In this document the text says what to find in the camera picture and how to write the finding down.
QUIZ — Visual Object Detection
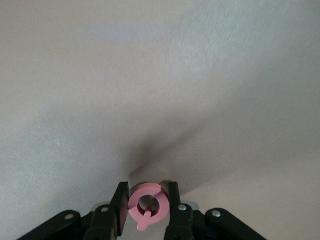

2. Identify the table cover cloth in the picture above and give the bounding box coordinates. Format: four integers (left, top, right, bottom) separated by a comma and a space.
0, 0, 320, 240

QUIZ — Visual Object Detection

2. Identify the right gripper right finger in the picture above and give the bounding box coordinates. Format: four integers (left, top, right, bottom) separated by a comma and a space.
164, 181, 266, 240

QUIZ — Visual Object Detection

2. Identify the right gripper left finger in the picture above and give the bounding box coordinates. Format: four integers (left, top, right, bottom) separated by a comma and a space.
17, 181, 131, 240

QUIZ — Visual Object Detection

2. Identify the red letter Q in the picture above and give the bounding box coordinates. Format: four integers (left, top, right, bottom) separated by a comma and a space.
128, 183, 171, 231

